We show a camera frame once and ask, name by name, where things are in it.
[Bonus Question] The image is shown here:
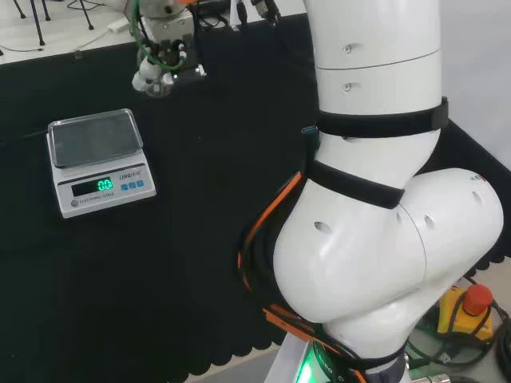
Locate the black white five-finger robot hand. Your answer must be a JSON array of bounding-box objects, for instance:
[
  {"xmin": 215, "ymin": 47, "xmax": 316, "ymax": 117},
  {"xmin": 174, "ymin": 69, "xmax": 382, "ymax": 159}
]
[{"xmin": 132, "ymin": 11, "xmax": 208, "ymax": 98}]

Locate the orange cable along arm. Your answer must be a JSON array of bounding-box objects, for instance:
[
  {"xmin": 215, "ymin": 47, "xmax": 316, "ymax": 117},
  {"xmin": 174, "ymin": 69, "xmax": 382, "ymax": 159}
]
[{"xmin": 236, "ymin": 171, "xmax": 369, "ymax": 383}]

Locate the thin black floor cable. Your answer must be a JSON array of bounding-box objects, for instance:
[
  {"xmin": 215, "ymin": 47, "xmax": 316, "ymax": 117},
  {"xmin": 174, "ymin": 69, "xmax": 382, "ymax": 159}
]
[{"xmin": 0, "ymin": 29, "xmax": 121, "ymax": 57}]

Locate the dark green floor cable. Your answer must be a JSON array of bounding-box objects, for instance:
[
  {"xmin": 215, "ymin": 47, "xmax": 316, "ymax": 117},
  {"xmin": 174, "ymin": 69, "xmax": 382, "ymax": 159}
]
[{"xmin": 406, "ymin": 299, "xmax": 511, "ymax": 365}]

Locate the black bench cloth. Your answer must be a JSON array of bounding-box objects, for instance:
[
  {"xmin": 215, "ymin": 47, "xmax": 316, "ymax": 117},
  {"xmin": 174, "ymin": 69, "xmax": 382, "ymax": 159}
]
[{"xmin": 0, "ymin": 13, "xmax": 511, "ymax": 374}]

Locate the yellow stop button red cap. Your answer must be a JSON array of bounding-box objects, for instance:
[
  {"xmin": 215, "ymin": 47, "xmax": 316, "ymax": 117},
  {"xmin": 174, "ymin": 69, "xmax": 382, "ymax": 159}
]
[{"xmin": 436, "ymin": 283, "xmax": 497, "ymax": 341}]

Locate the green cable at wrist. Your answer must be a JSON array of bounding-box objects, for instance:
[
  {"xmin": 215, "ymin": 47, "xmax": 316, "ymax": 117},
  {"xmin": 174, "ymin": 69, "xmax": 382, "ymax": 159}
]
[{"xmin": 133, "ymin": 0, "xmax": 177, "ymax": 73}]

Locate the white electronic balance steel pan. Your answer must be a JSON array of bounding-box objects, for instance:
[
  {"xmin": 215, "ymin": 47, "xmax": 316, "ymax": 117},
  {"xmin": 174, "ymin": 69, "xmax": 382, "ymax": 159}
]
[{"xmin": 46, "ymin": 108, "xmax": 158, "ymax": 219}]

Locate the small clear glass beaker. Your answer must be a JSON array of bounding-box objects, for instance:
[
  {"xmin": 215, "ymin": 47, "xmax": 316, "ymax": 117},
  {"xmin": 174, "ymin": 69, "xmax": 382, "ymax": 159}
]
[{"xmin": 145, "ymin": 73, "xmax": 175, "ymax": 99}]

